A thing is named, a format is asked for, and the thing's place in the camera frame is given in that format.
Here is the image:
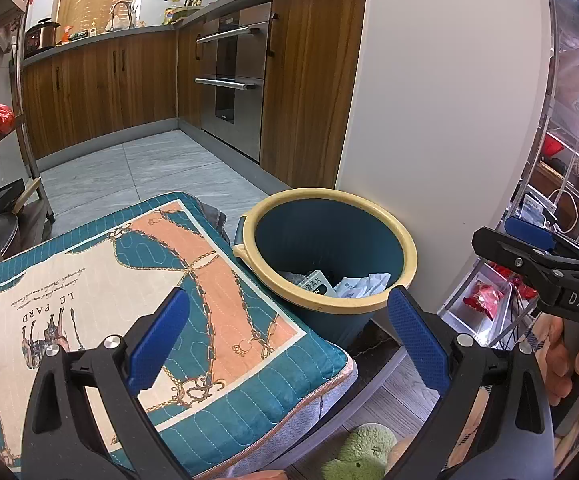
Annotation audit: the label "teal bin with yellow rim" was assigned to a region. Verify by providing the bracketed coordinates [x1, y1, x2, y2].
[233, 188, 419, 348]

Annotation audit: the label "teal patterned cushion mat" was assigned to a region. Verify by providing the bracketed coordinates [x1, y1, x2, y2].
[0, 193, 357, 479]

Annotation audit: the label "person's right hand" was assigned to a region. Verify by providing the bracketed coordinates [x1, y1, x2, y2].
[544, 316, 579, 406]

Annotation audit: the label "rice cooker on counter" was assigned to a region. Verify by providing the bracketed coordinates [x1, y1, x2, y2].
[24, 18, 60, 58]

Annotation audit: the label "wooden kitchen cabinets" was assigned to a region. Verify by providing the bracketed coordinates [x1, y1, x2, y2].
[22, 0, 365, 188]

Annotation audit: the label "stainless steel built-in oven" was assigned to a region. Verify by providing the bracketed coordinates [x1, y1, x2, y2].
[195, 2, 272, 162]

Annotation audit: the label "white paper trash in bin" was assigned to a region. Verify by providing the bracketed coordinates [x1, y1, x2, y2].
[280, 270, 391, 299]

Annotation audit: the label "wire rack with goods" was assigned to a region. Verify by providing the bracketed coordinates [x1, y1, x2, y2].
[439, 0, 579, 349]

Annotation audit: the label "green plush toy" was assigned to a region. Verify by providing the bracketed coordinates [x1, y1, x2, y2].
[322, 422, 398, 480]

